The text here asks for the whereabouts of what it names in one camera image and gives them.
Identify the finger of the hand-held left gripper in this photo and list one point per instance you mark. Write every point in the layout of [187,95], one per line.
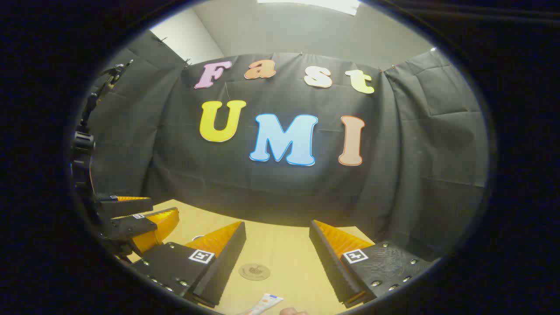
[131,225]
[127,206]

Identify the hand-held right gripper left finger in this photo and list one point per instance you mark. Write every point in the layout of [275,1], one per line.
[225,267]

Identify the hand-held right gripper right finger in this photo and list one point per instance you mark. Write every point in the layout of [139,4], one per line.
[328,267]

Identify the round cork coaster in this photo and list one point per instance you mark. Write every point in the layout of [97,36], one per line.
[254,271]

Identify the white toothpaste tube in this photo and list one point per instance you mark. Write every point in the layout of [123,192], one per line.
[267,302]

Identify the wooden desktop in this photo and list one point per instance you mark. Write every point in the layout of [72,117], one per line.
[284,245]

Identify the black backdrop cloth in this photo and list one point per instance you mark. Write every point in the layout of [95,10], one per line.
[284,192]

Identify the ceiling light panel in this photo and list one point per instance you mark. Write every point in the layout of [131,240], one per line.
[310,4]

